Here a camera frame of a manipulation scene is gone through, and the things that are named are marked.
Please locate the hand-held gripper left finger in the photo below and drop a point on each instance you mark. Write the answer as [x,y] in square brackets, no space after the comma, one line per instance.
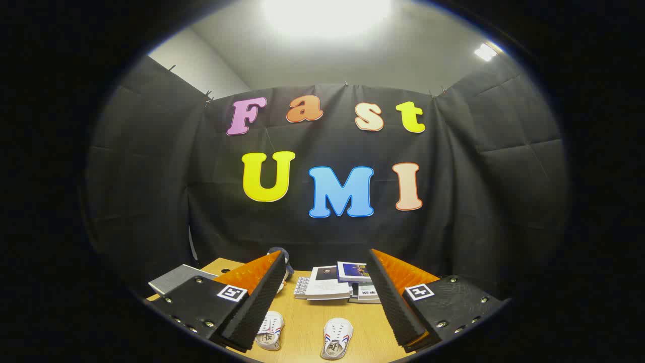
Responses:
[262,307]

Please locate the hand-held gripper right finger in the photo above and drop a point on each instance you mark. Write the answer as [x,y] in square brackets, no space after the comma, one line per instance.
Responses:
[393,302]

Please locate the white canvas shoe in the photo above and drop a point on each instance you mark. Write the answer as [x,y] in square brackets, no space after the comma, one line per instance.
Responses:
[336,338]
[270,330]

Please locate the grey fabric storage box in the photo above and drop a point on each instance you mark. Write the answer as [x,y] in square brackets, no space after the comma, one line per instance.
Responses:
[176,278]

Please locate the teal cover book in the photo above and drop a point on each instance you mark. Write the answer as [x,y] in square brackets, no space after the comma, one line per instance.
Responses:
[367,291]

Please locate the grey patterned book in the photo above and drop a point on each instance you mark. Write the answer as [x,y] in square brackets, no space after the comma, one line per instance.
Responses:
[301,287]

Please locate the blue cover book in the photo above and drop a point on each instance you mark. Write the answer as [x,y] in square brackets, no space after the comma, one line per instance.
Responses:
[352,272]

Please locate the penguin plush toy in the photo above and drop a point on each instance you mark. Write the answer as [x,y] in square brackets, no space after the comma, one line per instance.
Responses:
[280,251]

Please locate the white portrait cover book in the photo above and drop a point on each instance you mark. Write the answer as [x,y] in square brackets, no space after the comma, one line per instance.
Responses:
[327,287]

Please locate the small ceiling light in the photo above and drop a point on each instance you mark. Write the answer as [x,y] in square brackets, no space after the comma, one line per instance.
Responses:
[485,51]

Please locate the large ceiling light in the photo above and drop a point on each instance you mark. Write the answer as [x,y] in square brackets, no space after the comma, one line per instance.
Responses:
[327,15]

